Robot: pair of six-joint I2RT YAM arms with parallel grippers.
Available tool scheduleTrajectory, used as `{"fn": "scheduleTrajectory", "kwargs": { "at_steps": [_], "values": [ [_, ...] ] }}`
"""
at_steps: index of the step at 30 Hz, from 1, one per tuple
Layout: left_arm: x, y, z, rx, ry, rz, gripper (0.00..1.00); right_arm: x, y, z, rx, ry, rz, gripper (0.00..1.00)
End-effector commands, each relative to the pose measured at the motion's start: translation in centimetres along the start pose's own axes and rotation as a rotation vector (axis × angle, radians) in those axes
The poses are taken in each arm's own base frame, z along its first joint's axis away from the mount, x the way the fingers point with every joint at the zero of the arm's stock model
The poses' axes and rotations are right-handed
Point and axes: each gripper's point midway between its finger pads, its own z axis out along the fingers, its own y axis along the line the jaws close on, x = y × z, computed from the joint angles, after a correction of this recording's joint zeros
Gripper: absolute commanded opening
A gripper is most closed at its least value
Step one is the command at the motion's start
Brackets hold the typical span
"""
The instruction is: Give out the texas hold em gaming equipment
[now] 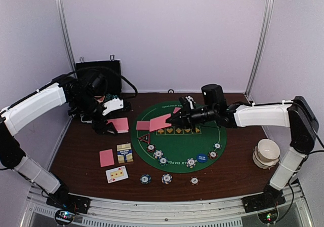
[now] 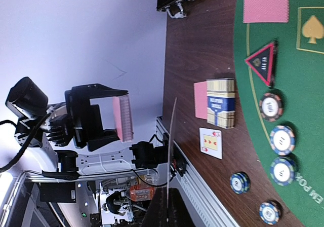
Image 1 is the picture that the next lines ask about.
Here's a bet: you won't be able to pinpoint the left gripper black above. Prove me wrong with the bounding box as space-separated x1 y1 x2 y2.
72 92 118 136

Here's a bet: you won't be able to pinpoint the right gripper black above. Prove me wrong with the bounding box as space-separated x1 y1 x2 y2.
166 102 217 132

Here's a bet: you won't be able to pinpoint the red-backed card deck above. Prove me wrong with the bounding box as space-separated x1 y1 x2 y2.
107 118 129 133

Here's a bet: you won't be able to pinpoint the face-down cards blue button player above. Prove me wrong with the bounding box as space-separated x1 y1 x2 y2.
149 113 172 132

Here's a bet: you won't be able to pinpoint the face-down burn card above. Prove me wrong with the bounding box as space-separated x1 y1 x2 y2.
99 149 114 167

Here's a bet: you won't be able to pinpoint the red checkered playing card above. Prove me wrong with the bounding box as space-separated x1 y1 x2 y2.
136 121 150 130

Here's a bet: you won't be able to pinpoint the triangular black red dealer button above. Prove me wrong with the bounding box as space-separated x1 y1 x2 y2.
138 133 150 144

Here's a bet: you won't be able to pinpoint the face-up ten of hearts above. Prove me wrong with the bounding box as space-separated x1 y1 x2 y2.
105 166 129 183

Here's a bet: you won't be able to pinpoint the brown orange chip stack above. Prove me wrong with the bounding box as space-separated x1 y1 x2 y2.
189 177 199 185

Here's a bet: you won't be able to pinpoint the blue tan chip stack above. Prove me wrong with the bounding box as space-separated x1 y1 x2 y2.
161 173 173 184

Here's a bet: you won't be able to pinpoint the blue green chip stack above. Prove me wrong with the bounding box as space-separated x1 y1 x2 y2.
140 174 151 184

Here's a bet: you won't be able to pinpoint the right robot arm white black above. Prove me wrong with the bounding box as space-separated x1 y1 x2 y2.
166 93 322 208

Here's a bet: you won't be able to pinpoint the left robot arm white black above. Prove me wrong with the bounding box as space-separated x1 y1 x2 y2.
1 66 131 209

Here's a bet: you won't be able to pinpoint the round green poker mat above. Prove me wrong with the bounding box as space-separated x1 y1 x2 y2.
131 101 227 173

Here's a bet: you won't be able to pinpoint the blue yellow card box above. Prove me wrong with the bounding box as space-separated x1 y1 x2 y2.
116 143 134 164

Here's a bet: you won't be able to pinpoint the blue small blind button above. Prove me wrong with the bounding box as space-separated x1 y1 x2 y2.
196 154 208 163

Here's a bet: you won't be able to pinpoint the black poker chip case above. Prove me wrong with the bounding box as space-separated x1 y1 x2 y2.
67 59 123 120

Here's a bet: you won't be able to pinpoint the stacked white bowls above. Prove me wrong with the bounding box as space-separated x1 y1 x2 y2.
252 139 280 169

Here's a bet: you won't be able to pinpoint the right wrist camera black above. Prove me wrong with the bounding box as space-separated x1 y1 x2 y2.
201 84 227 111

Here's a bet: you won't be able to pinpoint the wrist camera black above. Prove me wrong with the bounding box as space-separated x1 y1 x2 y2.
84 70 108 96
201 84 227 111

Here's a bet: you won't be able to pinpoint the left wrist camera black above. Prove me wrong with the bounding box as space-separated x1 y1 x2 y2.
84 70 108 96

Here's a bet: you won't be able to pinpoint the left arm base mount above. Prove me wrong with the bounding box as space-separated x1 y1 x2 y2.
46 195 91 226

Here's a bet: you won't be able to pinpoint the aluminium front rail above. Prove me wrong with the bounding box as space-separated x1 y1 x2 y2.
18 182 315 226

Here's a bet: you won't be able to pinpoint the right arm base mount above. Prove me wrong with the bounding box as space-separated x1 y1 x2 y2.
242 194 286 224

